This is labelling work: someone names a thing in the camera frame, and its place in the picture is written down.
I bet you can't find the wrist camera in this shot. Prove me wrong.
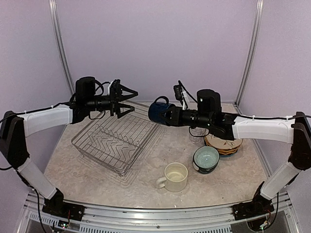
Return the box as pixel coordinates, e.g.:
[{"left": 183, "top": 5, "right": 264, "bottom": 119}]
[
  {"left": 173, "top": 81, "right": 190, "bottom": 110},
  {"left": 107, "top": 79, "right": 121, "bottom": 95}
]

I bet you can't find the cream bird pattern plate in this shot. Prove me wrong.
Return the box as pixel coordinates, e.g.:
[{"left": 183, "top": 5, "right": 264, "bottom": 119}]
[{"left": 205, "top": 135, "right": 243, "bottom": 150}]

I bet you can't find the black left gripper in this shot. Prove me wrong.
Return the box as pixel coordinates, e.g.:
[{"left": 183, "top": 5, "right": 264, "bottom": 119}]
[{"left": 86, "top": 83, "right": 138, "bottom": 118}]

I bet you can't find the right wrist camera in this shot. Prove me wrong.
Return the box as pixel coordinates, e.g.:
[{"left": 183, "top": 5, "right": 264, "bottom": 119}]
[{"left": 173, "top": 81, "right": 190, "bottom": 110}]

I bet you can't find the wire dish rack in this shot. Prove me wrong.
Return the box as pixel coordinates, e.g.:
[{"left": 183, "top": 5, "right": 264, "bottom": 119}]
[{"left": 71, "top": 101, "right": 159, "bottom": 176}]

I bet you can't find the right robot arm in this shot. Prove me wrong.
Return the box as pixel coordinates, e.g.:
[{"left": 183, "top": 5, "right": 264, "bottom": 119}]
[{"left": 159, "top": 89, "right": 311, "bottom": 216}]

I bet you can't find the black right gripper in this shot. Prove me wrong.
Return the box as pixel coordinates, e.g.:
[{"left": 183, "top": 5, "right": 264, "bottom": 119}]
[{"left": 158, "top": 106, "right": 212, "bottom": 129}]

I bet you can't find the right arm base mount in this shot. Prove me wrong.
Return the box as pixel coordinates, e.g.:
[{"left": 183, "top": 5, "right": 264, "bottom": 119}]
[{"left": 232, "top": 193, "right": 275, "bottom": 220}]

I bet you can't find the yellow dotted plate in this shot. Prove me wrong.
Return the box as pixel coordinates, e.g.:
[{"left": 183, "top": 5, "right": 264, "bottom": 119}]
[
  {"left": 214, "top": 147, "right": 239, "bottom": 157},
  {"left": 205, "top": 137, "right": 243, "bottom": 155}
]

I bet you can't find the white ceramic mug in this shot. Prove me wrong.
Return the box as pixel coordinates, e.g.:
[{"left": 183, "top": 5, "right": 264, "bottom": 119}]
[{"left": 155, "top": 162, "right": 188, "bottom": 192}]

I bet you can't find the navy white bowl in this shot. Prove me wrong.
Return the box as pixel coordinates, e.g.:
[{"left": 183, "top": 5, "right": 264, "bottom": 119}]
[{"left": 192, "top": 156, "right": 219, "bottom": 174}]

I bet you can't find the aluminium frame post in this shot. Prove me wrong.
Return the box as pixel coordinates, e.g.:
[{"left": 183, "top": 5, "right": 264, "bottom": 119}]
[
  {"left": 235, "top": 0, "right": 264, "bottom": 107},
  {"left": 48, "top": 0, "right": 74, "bottom": 94}
]

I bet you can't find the left aluminium frame post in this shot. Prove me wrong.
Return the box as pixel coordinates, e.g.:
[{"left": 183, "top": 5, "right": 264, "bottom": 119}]
[{"left": 48, "top": 0, "right": 74, "bottom": 94}]

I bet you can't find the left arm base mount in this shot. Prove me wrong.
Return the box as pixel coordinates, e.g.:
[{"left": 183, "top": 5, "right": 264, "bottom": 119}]
[{"left": 42, "top": 188, "right": 85, "bottom": 221}]

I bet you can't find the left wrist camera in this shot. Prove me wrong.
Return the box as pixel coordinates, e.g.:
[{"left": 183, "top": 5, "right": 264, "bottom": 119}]
[{"left": 107, "top": 79, "right": 121, "bottom": 95}]

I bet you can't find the clear glass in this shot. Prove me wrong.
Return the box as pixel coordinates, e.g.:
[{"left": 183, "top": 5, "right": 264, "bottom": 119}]
[
  {"left": 189, "top": 127, "right": 206, "bottom": 137},
  {"left": 189, "top": 134, "right": 204, "bottom": 144}
]

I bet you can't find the right aluminium frame post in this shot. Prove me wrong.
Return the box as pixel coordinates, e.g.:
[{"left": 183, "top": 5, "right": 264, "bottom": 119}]
[{"left": 235, "top": 0, "right": 264, "bottom": 107}]

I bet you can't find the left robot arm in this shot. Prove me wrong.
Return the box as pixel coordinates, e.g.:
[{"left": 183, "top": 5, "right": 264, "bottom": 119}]
[{"left": 0, "top": 76, "right": 138, "bottom": 216}]

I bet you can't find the blue dotted plate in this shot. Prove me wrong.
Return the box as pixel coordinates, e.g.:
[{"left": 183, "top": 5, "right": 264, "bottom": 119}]
[{"left": 218, "top": 150, "right": 238, "bottom": 158}]

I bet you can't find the aluminium front rail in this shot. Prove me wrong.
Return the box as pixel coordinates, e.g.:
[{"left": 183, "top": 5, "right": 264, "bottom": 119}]
[{"left": 14, "top": 191, "right": 299, "bottom": 233}]

